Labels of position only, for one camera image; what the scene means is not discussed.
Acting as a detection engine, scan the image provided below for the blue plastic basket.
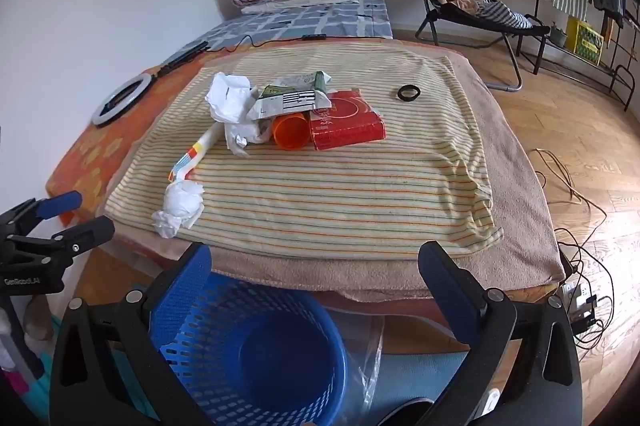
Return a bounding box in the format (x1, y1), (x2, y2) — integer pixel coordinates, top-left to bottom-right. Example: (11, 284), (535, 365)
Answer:
(145, 273), (348, 426)

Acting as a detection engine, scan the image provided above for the teal floor mat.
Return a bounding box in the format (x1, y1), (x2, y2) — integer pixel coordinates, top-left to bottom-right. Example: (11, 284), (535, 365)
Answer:
(380, 350), (472, 409)

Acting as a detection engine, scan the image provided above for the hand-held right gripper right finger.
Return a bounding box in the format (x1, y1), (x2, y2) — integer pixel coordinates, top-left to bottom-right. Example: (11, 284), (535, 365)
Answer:
(417, 241), (583, 426)

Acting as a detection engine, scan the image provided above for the small white tissue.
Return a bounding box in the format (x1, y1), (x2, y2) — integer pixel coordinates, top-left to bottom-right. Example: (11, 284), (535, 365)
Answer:
(151, 182), (206, 238)

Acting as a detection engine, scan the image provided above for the power strip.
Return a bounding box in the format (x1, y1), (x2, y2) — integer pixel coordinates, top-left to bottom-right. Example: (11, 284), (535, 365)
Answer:
(557, 281), (598, 328)

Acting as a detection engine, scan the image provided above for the white packet with black stripes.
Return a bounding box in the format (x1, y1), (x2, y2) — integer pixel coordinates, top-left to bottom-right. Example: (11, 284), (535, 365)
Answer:
(248, 90), (332, 123)

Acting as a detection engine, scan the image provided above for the orange floral mattress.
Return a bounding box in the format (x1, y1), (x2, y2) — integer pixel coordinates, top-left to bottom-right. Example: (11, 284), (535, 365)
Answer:
(45, 38), (566, 352)

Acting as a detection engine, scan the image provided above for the teal cloth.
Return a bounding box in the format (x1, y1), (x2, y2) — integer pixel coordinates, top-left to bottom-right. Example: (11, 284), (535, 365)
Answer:
(20, 311), (68, 417)

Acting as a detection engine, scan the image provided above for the yellow crate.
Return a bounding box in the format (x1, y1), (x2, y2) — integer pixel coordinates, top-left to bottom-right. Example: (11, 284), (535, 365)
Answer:
(565, 16), (605, 67)

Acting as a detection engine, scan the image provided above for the black metal clothes rack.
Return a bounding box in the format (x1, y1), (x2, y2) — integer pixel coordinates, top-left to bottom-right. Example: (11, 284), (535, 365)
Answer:
(530, 0), (640, 112)

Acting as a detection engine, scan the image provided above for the white tube with colourful stripes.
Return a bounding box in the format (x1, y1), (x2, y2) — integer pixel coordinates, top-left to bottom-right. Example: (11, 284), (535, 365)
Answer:
(167, 123), (223, 183)

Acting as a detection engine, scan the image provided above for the ring light with black stand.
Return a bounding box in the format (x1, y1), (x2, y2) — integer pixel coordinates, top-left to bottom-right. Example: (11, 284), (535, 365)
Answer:
(91, 40), (210, 128)

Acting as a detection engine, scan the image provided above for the white plastic wrapper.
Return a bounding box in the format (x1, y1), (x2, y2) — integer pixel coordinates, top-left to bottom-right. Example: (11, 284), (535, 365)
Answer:
(224, 118), (273, 158)

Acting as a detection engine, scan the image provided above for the large white paper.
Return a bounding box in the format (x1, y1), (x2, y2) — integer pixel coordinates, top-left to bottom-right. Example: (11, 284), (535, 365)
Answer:
(204, 72), (256, 125)

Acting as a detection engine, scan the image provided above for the striped garment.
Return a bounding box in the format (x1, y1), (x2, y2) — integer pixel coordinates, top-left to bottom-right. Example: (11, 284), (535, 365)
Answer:
(472, 0), (533, 31)

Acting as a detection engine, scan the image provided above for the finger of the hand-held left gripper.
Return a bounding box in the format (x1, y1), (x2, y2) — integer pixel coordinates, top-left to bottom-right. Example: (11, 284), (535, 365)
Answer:
(0, 191), (83, 234)
(10, 215), (116, 268)

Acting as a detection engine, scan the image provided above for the folded white sheet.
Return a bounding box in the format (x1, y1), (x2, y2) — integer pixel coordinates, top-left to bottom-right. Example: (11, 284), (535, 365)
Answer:
(241, 0), (360, 15)

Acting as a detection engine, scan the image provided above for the black slipper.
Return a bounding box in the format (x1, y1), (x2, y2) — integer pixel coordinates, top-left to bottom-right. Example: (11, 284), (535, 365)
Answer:
(375, 398), (436, 426)

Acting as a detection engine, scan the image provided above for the orange plastic cup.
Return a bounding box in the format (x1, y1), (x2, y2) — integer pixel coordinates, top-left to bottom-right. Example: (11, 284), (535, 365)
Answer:
(271, 113), (311, 151)

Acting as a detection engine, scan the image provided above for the bundle of black floor cables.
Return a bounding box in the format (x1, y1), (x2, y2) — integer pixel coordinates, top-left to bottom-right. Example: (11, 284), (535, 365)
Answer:
(554, 226), (620, 352)

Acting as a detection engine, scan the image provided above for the green packet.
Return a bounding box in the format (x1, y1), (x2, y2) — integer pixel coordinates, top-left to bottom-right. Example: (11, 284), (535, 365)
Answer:
(260, 72), (332, 99)

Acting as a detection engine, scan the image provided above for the clear plastic bag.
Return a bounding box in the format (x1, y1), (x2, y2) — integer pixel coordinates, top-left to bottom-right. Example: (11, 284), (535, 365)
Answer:
(320, 306), (387, 426)

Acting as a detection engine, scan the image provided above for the yellow floor cable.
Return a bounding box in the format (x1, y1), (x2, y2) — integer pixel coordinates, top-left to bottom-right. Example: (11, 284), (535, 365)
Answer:
(527, 148), (608, 219)

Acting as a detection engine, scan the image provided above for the beige blanket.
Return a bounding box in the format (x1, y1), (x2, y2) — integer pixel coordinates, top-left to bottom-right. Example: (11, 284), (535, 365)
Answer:
(107, 51), (566, 303)

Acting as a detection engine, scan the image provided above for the red packet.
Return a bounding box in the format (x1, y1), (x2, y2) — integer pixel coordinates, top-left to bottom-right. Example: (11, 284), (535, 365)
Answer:
(307, 89), (387, 152)

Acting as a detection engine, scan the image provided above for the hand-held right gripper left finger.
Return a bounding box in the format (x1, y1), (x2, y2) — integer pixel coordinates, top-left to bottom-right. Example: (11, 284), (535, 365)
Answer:
(48, 242), (216, 426)

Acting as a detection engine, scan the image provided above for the blue checked bed sheet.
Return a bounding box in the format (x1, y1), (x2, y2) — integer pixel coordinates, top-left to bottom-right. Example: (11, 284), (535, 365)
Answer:
(165, 0), (393, 63)

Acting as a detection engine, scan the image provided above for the black cable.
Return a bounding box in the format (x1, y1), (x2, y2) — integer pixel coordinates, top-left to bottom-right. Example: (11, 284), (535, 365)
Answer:
(207, 35), (306, 53)

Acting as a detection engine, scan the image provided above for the striped yellow blanket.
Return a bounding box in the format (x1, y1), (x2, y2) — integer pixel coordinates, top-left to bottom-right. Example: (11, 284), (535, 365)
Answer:
(102, 43), (503, 257)

